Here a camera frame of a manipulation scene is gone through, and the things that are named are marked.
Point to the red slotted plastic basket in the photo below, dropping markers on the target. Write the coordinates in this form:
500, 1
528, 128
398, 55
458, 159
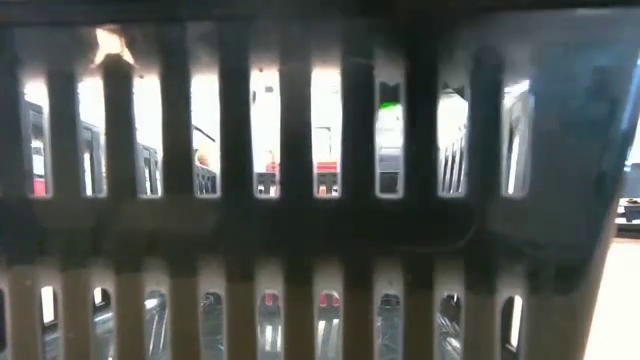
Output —
327, 167

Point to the black slotted plastic basket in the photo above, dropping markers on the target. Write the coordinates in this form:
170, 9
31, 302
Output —
300, 225

